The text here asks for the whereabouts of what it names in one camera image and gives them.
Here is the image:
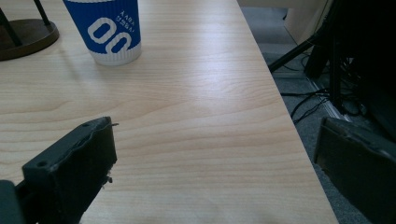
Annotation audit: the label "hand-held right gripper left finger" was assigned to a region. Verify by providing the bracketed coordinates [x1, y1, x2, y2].
[21, 116, 119, 224]

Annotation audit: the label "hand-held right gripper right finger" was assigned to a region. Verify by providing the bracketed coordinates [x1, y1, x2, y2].
[313, 117, 396, 224]

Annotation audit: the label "dark brown wooden cup holder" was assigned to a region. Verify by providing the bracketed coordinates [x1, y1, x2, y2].
[0, 0, 61, 63]

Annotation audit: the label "blue paper cup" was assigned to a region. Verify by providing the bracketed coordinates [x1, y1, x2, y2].
[62, 0, 143, 67]

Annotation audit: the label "black tripod stand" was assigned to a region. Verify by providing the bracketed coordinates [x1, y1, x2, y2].
[267, 0, 396, 117]

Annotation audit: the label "metal floor rail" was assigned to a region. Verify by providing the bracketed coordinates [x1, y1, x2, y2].
[306, 76, 354, 123]

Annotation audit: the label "black floor cables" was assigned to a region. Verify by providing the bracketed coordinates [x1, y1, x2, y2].
[279, 52, 368, 126]

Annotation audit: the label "light wooden frame furniture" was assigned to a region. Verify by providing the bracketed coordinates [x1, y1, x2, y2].
[236, 0, 334, 47]

